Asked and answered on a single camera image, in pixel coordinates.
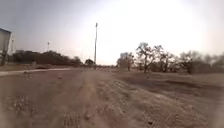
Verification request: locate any tall thin pole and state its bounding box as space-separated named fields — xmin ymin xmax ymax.
xmin=93 ymin=22 xmax=99 ymax=70

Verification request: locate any row of sparse trees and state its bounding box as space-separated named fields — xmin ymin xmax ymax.
xmin=115 ymin=41 xmax=224 ymax=75

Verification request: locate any brown dirt road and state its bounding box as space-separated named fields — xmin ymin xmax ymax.
xmin=0 ymin=68 xmax=224 ymax=128

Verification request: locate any dark row of trees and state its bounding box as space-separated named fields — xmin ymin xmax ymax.
xmin=11 ymin=49 xmax=96 ymax=68

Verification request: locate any short distant pole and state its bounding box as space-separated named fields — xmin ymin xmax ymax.
xmin=46 ymin=41 xmax=51 ymax=53

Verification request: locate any bare dirt field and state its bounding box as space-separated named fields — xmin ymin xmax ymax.
xmin=113 ymin=70 xmax=224 ymax=101

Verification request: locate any pale kerb strip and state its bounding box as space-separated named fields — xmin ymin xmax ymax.
xmin=0 ymin=67 xmax=74 ymax=77

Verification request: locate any pale building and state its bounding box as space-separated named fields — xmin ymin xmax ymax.
xmin=0 ymin=27 xmax=16 ymax=67

